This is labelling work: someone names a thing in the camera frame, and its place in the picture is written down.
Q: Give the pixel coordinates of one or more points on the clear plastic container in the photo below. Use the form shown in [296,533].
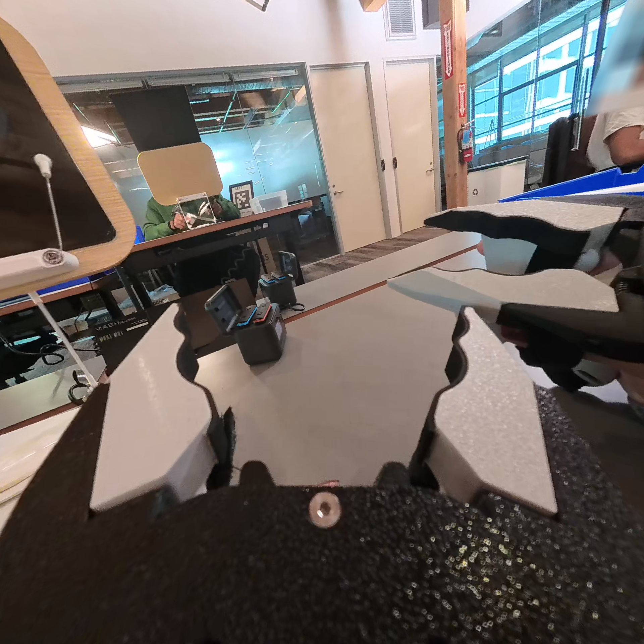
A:
[269,201]

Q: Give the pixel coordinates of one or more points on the blue bin with white label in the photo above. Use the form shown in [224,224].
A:
[593,180]

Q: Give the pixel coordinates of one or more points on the dark cardboard box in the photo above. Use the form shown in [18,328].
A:
[120,332]

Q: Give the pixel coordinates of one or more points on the white wall vent grille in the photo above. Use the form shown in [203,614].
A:
[401,17]

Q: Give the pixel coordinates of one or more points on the white door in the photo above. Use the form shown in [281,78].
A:
[410,141]
[347,151]

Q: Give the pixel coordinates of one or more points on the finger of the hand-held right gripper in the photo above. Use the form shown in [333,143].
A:
[528,219]
[553,292]

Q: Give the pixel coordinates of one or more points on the red fire extinguisher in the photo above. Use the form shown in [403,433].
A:
[465,143]

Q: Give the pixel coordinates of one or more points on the framed printed tag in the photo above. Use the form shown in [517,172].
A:
[241,196]

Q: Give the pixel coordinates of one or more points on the black wall monitor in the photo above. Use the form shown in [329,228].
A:
[156,118]

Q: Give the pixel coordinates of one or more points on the white recycling cabinet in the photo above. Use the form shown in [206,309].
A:
[495,183]

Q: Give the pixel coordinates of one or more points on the white rounded object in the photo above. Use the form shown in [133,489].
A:
[619,190]

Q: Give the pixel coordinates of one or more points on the black battery charging case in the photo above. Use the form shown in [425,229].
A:
[261,342]

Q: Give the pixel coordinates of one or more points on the large paned window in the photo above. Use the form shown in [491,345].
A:
[528,75]

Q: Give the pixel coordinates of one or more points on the glass room window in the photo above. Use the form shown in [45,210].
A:
[281,141]

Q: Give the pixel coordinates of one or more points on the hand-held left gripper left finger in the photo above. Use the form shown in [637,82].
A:
[151,417]

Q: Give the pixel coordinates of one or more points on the blue plastic bin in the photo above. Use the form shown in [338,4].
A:
[100,279]

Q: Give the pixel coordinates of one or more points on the wooden support post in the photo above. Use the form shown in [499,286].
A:
[453,126]

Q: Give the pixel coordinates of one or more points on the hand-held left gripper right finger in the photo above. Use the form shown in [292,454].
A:
[493,427]

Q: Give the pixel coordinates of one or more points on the grey desk with wood edge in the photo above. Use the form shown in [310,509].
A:
[271,214]
[50,301]

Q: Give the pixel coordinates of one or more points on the black chair back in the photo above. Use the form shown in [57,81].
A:
[563,151]

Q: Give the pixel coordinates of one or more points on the person's right hand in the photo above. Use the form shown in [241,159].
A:
[634,385]

